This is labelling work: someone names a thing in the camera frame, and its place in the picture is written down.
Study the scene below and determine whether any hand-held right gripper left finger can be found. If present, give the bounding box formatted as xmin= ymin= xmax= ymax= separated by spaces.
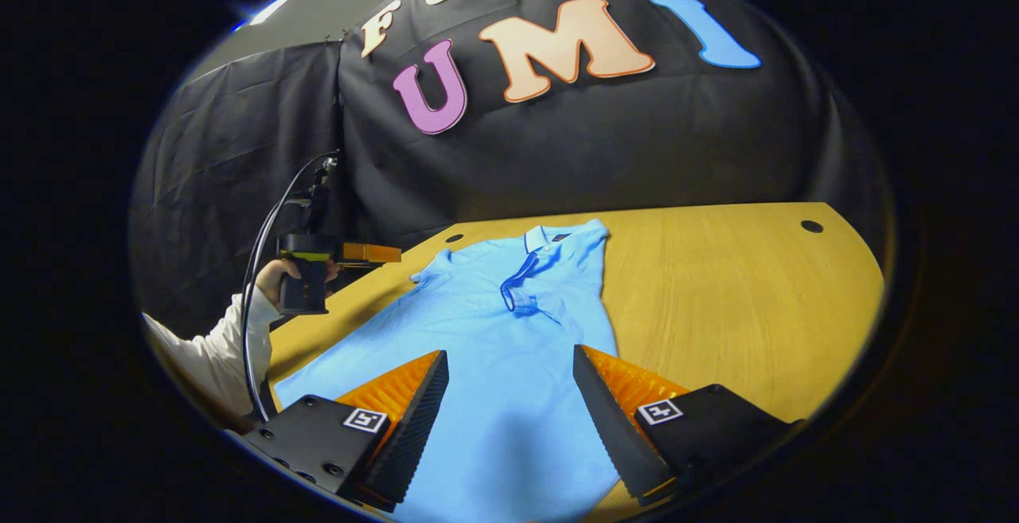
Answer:
xmin=239 ymin=350 xmax=449 ymax=513

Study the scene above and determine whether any black backdrop cloth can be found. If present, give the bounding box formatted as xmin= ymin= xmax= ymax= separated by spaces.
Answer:
xmin=127 ymin=0 xmax=892 ymax=341

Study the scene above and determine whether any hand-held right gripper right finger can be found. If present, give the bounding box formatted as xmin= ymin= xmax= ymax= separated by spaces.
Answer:
xmin=573 ymin=344 xmax=805 ymax=508

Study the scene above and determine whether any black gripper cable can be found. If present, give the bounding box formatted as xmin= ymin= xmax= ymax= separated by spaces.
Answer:
xmin=242 ymin=152 xmax=338 ymax=425

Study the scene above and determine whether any light blue polo T-shirt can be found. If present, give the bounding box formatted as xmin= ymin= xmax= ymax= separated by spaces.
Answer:
xmin=273 ymin=219 xmax=630 ymax=523

